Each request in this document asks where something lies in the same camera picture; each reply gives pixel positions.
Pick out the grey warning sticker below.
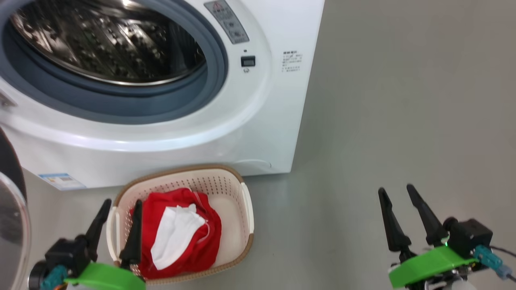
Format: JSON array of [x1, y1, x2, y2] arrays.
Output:
[[204, 0, 250, 45]]

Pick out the teal left camera connector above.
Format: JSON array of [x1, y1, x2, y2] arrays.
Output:
[[40, 265, 69, 290]]

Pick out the teal right camera connector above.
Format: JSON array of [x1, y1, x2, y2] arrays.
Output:
[[474, 246, 512, 280]]

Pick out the round dark washing machine door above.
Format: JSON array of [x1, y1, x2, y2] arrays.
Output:
[[0, 127, 32, 290]]

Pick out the cream perforated laundry basket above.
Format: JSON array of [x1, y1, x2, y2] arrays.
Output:
[[106, 164, 254, 286]]

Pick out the teal camera connector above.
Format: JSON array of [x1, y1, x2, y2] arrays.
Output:
[[474, 246, 512, 280], [40, 265, 69, 290]]

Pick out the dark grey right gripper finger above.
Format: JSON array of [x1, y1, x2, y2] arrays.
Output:
[[378, 188, 414, 260], [406, 184, 448, 246]]

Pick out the thin black cable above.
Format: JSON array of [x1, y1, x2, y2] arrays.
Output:
[[490, 246, 516, 282]]

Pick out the red garment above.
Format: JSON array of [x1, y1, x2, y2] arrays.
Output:
[[130, 188, 222, 280]]

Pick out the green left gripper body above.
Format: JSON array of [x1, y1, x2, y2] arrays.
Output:
[[64, 262, 146, 290]]

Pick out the blue energy label sticker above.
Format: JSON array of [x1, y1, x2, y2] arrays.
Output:
[[38, 173, 86, 191]]

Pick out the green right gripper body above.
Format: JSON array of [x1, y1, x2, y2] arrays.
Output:
[[389, 246, 480, 290]]

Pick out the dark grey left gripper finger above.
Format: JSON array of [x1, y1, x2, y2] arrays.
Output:
[[120, 199, 144, 271], [83, 199, 112, 262]]

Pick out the white front-load washing machine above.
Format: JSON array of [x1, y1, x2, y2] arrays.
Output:
[[0, 0, 325, 190]]

